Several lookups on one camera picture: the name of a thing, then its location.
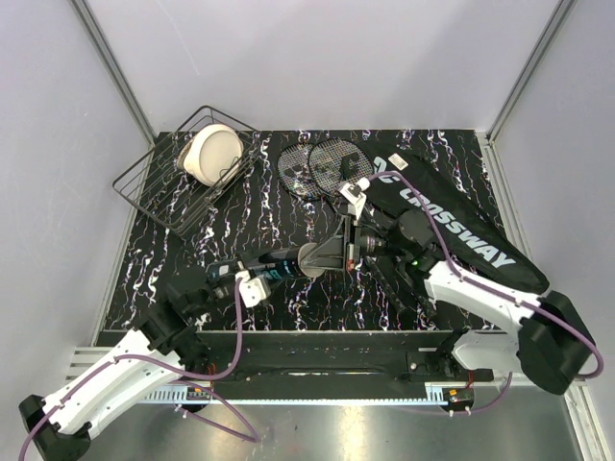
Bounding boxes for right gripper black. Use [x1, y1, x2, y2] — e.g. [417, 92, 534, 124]
[298, 213, 406, 271]

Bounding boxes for clear plastic tube lid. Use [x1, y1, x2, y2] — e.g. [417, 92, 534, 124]
[297, 242, 325, 279]

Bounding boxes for black BOKA shuttlecock tube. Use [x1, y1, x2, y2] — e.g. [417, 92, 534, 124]
[206, 247, 304, 283]

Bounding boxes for black racket bag Crossway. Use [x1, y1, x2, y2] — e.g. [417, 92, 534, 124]
[367, 153, 550, 294]

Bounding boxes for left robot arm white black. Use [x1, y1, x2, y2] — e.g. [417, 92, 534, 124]
[18, 260, 270, 460]

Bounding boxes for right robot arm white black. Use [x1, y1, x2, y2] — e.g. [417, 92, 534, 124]
[299, 209, 597, 395]

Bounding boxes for right badminton racket black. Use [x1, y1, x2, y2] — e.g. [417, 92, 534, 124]
[300, 138, 442, 326]

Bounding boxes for badminton racket black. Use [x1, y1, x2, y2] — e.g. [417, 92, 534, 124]
[300, 138, 442, 326]
[277, 139, 407, 313]

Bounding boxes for left badminton racket black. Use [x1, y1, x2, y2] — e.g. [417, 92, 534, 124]
[277, 139, 407, 313]

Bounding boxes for white round container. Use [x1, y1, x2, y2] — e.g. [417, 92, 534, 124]
[178, 124, 243, 187]

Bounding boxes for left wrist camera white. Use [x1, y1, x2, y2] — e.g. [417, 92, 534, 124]
[235, 270, 271, 308]

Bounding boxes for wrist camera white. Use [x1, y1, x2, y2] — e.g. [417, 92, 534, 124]
[338, 178, 370, 220]
[235, 270, 271, 308]

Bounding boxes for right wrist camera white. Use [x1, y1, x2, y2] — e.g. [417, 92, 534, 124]
[338, 178, 370, 220]

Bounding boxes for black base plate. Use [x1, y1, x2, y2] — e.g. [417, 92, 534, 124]
[143, 329, 495, 385]

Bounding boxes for black wire basket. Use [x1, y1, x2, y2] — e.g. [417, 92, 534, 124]
[112, 106, 261, 238]

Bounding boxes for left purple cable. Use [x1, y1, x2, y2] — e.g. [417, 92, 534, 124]
[17, 273, 263, 461]

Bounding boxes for purple cable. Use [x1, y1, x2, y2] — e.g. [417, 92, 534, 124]
[17, 273, 263, 461]
[364, 172, 604, 415]

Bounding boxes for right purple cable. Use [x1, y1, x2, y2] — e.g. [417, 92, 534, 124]
[364, 172, 604, 415]

